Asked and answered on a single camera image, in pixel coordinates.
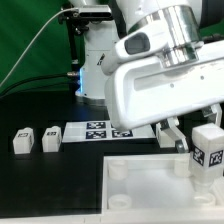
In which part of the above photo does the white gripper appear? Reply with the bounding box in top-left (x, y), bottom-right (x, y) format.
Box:
top-left (105, 41), bottom-right (224, 154)

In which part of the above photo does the white square tabletop tray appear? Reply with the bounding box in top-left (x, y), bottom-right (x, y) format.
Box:
top-left (101, 154), bottom-right (224, 224)

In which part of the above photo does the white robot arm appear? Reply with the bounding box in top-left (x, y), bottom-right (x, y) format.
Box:
top-left (84, 0), bottom-right (224, 152)

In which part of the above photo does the white sheet with tags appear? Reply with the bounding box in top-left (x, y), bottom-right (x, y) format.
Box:
top-left (62, 120), bottom-right (155, 143)

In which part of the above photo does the black cable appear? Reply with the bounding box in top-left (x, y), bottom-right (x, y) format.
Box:
top-left (0, 73), bottom-right (81, 98)

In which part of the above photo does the grey camera cable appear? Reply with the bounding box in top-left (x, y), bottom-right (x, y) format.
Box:
top-left (0, 7), bottom-right (80, 88)

